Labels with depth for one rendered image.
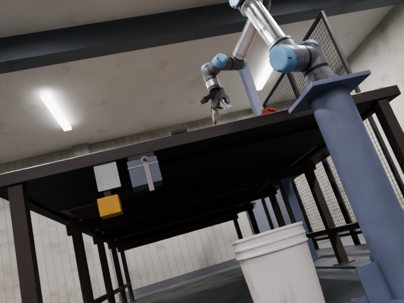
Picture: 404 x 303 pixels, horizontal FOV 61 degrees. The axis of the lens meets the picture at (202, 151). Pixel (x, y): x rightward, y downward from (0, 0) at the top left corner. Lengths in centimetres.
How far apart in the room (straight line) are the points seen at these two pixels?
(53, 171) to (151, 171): 42
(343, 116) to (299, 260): 60
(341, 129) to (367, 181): 23
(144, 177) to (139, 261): 523
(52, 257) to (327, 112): 609
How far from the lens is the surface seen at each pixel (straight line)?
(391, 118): 206
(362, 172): 148
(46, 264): 701
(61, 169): 163
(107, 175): 160
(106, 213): 154
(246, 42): 197
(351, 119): 152
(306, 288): 137
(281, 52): 153
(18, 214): 166
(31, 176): 166
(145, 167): 156
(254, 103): 403
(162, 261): 671
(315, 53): 163
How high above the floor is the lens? 36
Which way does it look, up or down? 16 degrees up
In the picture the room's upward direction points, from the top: 17 degrees counter-clockwise
